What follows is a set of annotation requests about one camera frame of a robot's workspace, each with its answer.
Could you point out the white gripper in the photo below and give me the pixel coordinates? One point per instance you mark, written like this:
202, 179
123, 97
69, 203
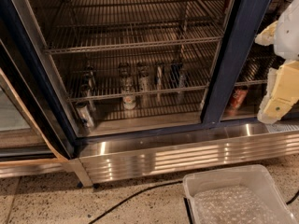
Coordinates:
289, 34

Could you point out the slim redbull can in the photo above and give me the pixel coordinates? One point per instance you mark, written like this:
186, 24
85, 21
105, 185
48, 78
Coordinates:
159, 75

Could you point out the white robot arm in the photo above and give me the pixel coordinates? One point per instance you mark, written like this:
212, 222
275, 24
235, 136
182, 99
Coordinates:
286, 39

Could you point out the dark blue fridge pillar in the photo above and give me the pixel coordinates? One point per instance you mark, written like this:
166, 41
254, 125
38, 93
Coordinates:
242, 27

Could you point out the red soda can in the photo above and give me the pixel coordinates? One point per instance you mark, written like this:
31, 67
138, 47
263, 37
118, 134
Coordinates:
237, 98

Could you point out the dark blue slim can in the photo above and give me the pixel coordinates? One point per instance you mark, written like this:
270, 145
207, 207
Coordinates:
178, 78

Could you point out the silver can front left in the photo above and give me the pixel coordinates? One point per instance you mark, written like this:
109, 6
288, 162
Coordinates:
84, 114

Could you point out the stainless fridge base grille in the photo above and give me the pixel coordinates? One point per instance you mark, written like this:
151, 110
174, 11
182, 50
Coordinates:
135, 157

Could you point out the open glass fridge door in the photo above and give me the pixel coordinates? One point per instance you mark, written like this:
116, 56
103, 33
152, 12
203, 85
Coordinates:
36, 136

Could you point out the glass bottle with label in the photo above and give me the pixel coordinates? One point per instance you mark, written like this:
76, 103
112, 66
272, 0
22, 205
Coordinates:
127, 87

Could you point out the clear plastic bin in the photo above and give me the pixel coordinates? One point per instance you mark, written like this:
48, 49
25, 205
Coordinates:
255, 177

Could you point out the bubble wrap sheet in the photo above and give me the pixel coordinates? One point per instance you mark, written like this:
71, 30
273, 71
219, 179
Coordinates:
233, 205

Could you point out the dark bottle at left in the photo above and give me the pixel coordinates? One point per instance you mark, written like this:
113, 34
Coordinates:
87, 88

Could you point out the right compartment wire shelf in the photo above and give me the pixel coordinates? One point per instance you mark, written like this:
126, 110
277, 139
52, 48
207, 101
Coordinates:
257, 65

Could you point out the upper wire shelf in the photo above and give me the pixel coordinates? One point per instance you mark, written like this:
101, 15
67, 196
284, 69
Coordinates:
98, 25

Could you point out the lower wire shelf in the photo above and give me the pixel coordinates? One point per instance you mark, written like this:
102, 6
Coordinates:
198, 60

